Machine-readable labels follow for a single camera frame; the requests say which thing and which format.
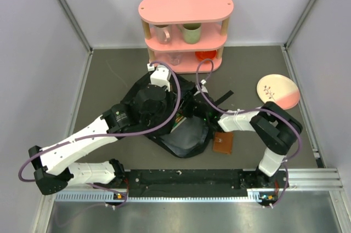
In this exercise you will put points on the pink three-tier shelf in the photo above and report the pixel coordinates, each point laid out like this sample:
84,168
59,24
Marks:
214,15

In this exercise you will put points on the pink mug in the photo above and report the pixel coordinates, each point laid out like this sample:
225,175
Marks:
163,33

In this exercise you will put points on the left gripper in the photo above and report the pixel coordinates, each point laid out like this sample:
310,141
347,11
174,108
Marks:
164,110

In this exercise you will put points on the black student backpack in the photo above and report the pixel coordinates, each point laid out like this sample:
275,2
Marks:
189,139

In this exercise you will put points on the brown leather wallet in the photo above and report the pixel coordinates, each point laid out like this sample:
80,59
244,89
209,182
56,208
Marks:
223,142

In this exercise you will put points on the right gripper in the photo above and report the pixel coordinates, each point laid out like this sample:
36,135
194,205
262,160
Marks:
186,100

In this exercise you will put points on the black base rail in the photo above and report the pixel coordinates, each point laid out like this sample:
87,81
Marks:
195,182

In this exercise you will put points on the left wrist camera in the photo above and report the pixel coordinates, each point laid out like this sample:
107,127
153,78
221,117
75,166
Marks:
160,76

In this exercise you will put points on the cream and pink plate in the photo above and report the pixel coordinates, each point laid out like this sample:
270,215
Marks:
278,89

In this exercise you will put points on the green treehouse paperback book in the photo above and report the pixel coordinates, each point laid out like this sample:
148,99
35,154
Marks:
179,119

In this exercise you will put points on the clear drinking glass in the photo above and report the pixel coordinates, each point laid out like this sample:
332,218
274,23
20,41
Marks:
175,58

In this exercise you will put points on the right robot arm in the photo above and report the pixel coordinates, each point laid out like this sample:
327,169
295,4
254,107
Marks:
276,128

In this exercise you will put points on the green mug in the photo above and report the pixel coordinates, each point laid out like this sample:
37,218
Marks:
191,32

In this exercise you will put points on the orange bowl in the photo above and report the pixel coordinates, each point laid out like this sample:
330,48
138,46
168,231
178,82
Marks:
203,55

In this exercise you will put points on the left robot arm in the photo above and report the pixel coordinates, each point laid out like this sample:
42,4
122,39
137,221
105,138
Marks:
58,167

